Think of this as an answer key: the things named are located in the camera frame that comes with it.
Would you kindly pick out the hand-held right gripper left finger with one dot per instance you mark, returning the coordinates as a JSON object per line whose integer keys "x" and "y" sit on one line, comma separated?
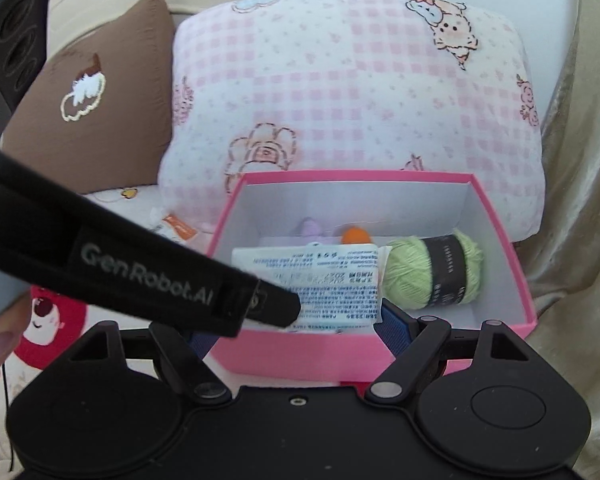
{"x": 200, "y": 345}

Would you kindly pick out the pink cardboard box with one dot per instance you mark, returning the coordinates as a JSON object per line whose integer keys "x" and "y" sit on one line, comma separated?
{"x": 300, "y": 355}

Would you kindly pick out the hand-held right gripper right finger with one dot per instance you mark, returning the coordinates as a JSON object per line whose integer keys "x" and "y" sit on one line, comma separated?
{"x": 397, "y": 327}

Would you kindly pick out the purple plush toy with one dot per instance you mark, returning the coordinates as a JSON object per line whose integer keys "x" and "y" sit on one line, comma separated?
{"x": 310, "y": 227}

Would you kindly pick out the white packet with orange label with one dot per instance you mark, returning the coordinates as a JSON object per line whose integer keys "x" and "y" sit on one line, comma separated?
{"x": 182, "y": 230}

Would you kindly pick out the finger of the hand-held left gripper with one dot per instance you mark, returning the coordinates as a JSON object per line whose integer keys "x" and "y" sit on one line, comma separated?
{"x": 272, "y": 307}

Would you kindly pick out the beige shiny curtain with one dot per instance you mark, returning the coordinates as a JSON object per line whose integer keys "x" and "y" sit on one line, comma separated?
{"x": 580, "y": 210}

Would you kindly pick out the pink checked pillow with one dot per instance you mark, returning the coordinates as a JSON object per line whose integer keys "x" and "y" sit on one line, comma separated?
{"x": 355, "y": 110}

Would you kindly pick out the white wipes packet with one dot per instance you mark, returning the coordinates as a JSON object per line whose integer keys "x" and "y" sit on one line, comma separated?
{"x": 330, "y": 280}

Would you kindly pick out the green yarn ball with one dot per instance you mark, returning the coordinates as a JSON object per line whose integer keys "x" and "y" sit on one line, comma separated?
{"x": 405, "y": 275}

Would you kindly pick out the brown pillow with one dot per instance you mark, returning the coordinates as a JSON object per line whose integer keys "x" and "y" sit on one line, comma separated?
{"x": 130, "y": 110}

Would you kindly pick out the person's left hand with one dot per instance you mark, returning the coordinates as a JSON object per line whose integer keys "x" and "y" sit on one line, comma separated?
{"x": 2, "y": 345}

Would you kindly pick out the orange felt ball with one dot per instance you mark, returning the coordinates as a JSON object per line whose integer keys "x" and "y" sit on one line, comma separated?
{"x": 356, "y": 236}

